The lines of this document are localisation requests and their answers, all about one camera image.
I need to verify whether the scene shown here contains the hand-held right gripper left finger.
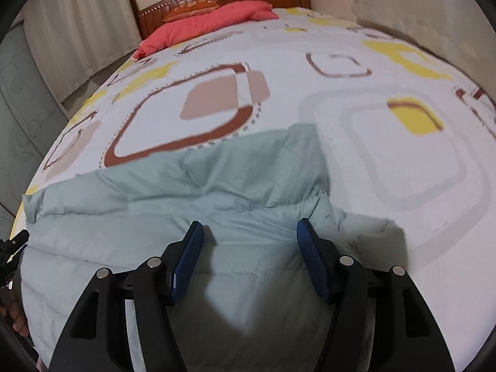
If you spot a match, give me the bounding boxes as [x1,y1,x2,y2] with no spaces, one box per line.
[50,220,205,372]

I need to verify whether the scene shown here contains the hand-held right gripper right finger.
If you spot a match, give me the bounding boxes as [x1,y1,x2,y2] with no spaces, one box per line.
[296,218,454,372]

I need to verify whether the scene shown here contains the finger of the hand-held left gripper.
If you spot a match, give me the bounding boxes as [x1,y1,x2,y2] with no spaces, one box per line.
[0,230,31,260]

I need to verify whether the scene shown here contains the light green puffer jacket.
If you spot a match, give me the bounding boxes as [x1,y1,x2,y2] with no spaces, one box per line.
[19,122,390,372]

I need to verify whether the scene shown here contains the wardrobe with frosted glass doors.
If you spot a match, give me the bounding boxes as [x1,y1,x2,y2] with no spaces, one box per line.
[0,23,70,237]

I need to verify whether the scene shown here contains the bed with patterned sheet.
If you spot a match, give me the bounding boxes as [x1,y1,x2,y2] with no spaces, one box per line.
[11,6,496,372]

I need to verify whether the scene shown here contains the cream curtain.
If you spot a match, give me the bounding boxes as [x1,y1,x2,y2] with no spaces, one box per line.
[23,0,142,105]
[351,0,496,97]

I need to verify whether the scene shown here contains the coral pink quilt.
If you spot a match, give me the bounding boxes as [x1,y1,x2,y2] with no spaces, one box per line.
[132,1,280,60]

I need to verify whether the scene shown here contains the orange cushion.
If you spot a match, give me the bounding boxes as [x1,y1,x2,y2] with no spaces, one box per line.
[163,0,221,23]

